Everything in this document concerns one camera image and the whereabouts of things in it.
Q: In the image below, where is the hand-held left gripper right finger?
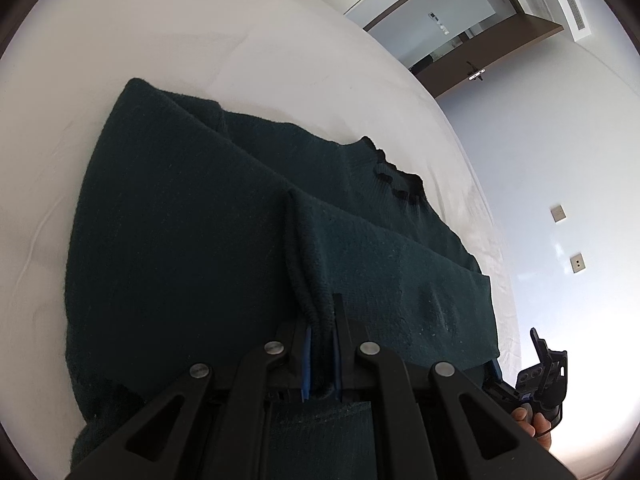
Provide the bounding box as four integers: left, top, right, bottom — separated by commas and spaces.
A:
332, 294, 576, 480

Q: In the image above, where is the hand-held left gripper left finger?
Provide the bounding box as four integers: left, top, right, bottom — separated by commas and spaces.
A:
65, 320, 313, 480

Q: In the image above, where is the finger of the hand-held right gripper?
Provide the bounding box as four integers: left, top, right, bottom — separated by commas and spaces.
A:
481, 358, 522, 413

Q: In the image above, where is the dark green knit sweater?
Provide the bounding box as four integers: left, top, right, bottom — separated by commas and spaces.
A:
64, 77, 501, 480

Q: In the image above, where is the person's right hand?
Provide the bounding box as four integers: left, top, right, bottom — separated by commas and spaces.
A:
511, 404, 554, 449

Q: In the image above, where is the bed with white sheet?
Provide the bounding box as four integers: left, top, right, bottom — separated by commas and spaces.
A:
0, 0, 523, 461

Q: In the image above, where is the dark brown door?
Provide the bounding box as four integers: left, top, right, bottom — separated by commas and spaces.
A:
414, 10, 565, 99

